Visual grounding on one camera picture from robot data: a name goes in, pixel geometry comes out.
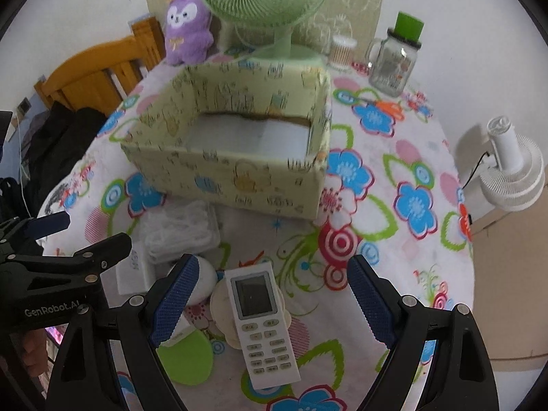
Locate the white power adapter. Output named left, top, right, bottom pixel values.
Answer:
left=115, top=242, right=156, bottom=295

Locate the white oval earbud case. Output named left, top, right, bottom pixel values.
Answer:
left=164, top=253, right=217, bottom=306

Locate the round cream compact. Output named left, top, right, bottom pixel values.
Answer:
left=210, top=278, right=292, bottom=351

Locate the clear box of floss picks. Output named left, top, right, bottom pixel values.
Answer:
left=139, top=199, right=220, bottom=264

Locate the white remote control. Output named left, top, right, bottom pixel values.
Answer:
left=225, top=263, right=301, bottom=390

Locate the black clothing on chair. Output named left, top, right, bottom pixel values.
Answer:
left=23, top=101, right=107, bottom=216

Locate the floral tablecloth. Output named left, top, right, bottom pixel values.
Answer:
left=39, top=63, right=474, bottom=410

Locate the wooden chair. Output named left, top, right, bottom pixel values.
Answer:
left=34, top=15, right=165, bottom=115

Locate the yellow patterned storage box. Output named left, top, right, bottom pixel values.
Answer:
left=122, top=60, right=332, bottom=220

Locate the white small fan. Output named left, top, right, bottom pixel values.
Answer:
left=479, top=116, right=546, bottom=212

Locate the purple plush toy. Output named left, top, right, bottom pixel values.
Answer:
left=164, top=0, right=214, bottom=66

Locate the green desk fan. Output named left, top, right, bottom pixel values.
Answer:
left=195, top=0, right=333, bottom=64

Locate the cotton swab container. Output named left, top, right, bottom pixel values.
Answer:
left=328, top=34, right=358, bottom=70

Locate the glass mug jar green lid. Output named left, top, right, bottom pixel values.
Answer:
left=365, top=12, right=424, bottom=98

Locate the black fan cable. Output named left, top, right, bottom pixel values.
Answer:
left=460, top=150, right=491, bottom=190

